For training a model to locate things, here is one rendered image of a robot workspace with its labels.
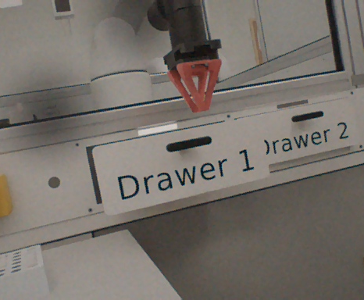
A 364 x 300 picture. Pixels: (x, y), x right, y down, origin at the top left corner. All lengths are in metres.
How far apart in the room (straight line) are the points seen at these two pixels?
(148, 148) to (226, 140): 0.14
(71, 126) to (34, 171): 0.11
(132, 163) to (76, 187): 0.19
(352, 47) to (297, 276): 0.55
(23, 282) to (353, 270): 0.77
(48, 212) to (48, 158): 0.10
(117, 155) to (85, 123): 0.17
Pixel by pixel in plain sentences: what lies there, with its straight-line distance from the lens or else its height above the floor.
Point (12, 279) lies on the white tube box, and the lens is 0.55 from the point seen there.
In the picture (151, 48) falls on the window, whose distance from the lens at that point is 0.85.
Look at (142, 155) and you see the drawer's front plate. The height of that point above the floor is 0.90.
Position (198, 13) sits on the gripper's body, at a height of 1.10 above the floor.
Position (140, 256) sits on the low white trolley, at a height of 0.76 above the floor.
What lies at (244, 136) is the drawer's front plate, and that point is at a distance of 0.69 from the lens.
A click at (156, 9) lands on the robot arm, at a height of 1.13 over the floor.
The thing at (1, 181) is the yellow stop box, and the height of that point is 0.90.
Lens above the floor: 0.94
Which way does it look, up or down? 3 degrees down
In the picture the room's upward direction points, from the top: 11 degrees counter-clockwise
